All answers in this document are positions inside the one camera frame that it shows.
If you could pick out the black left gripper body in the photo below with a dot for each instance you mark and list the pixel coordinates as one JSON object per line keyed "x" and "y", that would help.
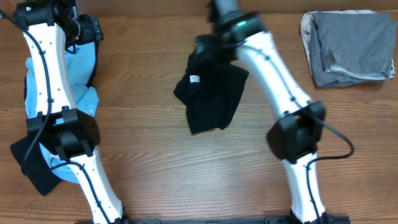
{"x": 89, "y": 32}

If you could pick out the light blue t-shirt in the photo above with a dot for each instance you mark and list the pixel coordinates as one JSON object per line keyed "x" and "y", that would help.
{"x": 81, "y": 70}

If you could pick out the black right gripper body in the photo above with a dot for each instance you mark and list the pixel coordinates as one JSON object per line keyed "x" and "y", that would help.
{"x": 210, "y": 49}

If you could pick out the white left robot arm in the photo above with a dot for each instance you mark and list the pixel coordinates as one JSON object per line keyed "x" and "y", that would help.
{"x": 52, "y": 29}

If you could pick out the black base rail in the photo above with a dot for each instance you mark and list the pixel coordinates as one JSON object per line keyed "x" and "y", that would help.
{"x": 214, "y": 220}

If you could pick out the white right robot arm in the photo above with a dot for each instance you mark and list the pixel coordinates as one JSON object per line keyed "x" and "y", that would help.
{"x": 294, "y": 136}

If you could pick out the brown cardboard backdrop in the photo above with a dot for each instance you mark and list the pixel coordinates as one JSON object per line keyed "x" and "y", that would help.
{"x": 200, "y": 7}

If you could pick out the folded white cloth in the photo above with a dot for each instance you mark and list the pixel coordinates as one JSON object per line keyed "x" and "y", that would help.
{"x": 306, "y": 31}

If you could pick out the folded grey shorts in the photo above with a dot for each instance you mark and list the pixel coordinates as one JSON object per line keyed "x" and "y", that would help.
{"x": 351, "y": 46}

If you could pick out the black t-shirt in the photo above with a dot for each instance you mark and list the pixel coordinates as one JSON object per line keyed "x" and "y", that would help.
{"x": 211, "y": 92}

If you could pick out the black garment under blue shirt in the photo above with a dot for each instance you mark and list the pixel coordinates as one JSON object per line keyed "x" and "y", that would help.
{"x": 51, "y": 179}

